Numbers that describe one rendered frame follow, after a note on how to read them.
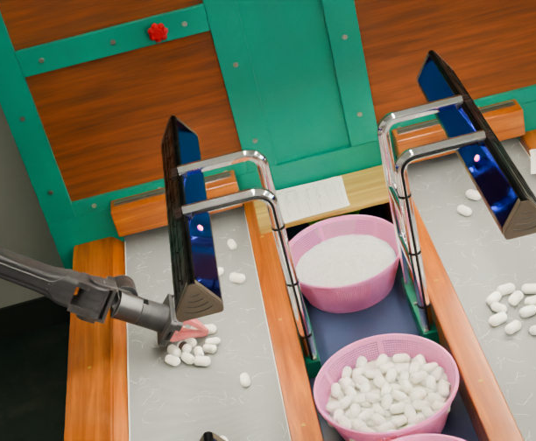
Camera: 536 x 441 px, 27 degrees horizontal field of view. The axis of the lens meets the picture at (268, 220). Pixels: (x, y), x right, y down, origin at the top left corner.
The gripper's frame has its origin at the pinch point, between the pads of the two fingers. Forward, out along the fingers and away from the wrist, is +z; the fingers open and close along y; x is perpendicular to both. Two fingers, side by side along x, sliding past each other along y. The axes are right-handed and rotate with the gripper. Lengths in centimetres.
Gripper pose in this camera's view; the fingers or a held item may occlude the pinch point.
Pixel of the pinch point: (203, 332)
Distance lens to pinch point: 227.3
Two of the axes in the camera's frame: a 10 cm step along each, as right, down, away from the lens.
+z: 8.8, 3.2, 3.5
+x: -4.5, 7.8, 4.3
